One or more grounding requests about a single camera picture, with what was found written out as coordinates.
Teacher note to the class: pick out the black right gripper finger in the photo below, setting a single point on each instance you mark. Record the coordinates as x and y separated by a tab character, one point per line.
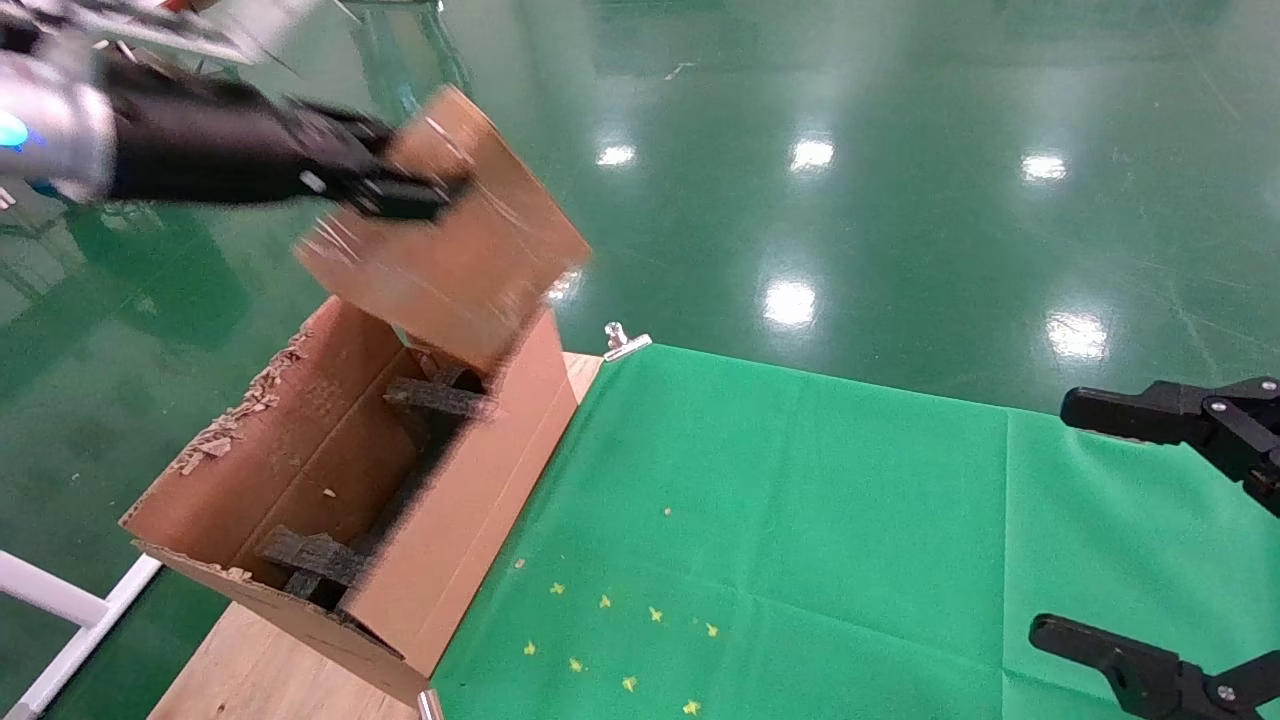
1150	680
1150	410

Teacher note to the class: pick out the white metal frame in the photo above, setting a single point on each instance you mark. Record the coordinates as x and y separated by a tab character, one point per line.
70	620

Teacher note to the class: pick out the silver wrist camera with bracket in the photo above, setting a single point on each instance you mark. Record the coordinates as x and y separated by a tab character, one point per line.
150	25

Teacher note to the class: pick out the green cloth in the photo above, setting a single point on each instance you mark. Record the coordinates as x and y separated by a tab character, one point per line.
880	540

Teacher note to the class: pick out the black foam block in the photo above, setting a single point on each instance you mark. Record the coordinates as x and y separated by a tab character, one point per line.
440	397
315	558

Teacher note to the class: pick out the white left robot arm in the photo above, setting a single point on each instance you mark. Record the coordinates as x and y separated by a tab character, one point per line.
55	120

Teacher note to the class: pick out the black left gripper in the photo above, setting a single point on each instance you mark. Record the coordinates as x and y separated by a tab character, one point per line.
200	140

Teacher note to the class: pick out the large open cardboard carton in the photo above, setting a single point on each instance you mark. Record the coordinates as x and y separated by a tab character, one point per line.
320	440

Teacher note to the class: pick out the small brown cardboard box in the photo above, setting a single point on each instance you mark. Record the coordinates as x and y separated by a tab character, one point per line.
470	250

